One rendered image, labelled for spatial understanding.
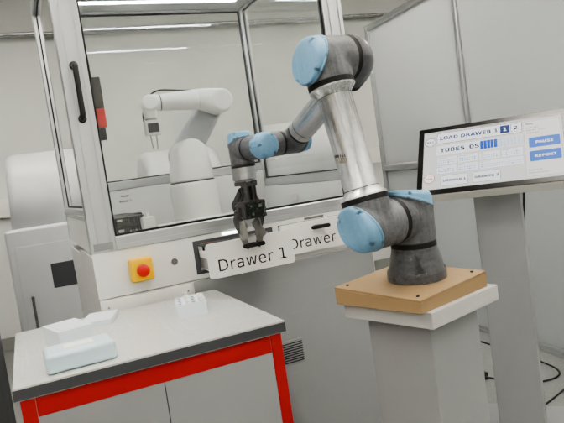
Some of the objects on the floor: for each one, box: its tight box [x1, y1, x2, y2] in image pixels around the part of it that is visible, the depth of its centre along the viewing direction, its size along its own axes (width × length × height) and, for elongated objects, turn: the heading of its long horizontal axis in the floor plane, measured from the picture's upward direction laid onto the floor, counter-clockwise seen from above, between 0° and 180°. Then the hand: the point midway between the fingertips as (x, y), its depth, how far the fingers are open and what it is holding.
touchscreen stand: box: [473, 193, 564, 423], centre depth 216 cm, size 50×45×102 cm
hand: (252, 243), depth 188 cm, fingers open, 3 cm apart
